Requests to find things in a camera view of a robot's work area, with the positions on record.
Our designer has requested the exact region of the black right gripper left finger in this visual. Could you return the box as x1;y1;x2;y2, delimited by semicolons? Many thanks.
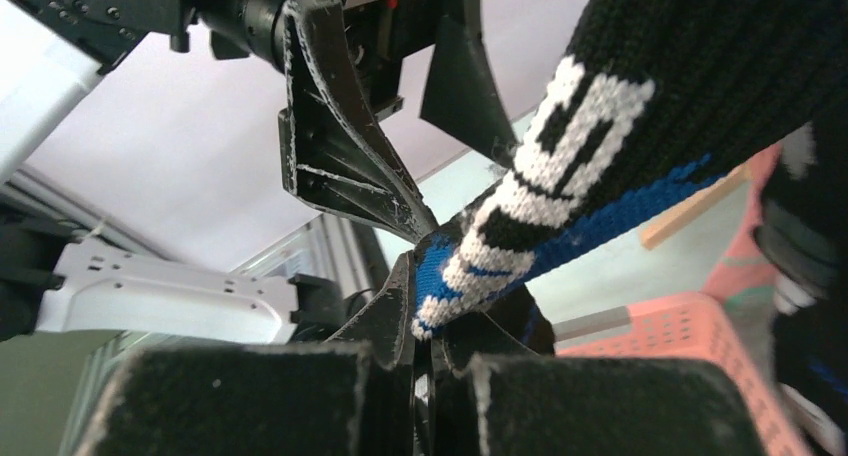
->
328;251;416;367

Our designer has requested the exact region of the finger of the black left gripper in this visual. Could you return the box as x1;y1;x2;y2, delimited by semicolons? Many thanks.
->
420;16;517;169

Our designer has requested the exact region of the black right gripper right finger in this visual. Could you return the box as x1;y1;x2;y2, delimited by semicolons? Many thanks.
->
433;285;555;374

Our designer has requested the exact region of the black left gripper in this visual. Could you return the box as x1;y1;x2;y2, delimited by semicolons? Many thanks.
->
9;0;481;243

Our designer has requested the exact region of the black blue white sock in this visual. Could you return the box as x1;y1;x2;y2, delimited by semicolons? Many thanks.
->
411;0;847;340

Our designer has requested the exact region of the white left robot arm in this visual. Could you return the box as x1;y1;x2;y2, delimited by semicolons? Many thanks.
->
1;0;516;344

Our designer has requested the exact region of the wooden hanger rack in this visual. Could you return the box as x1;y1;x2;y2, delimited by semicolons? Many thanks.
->
639;164;750;250

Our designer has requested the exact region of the pink plastic basket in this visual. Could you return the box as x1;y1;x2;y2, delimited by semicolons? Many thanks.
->
555;145;811;455

